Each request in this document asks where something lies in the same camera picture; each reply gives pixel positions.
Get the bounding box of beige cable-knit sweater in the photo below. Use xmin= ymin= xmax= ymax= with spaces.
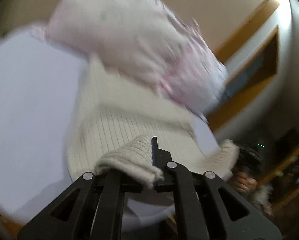
xmin=66 ymin=56 xmax=239 ymax=187

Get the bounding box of dark fuzzy sleeve forearm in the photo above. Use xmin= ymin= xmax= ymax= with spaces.
xmin=242 ymin=185 xmax=299 ymax=239

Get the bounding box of person's right hand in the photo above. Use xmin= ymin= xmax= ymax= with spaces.
xmin=228 ymin=172 xmax=258 ymax=193

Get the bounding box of lower pink tree-print pillow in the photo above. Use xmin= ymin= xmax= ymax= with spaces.
xmin=156 ymin=8 xmax=228 ymax=121

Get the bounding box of lavender bed sheet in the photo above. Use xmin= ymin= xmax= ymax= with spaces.
xmin=0 ymin=28 xmax=223 ymax=228

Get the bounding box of upper pink floral pillow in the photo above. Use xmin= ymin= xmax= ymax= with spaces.
xmin=33 ymin=0 xmax=189 ymax=94

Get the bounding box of wooden framed wall shelf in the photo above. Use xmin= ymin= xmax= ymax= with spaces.
xmin=205 ymin=0 xmax=299 ymax=133

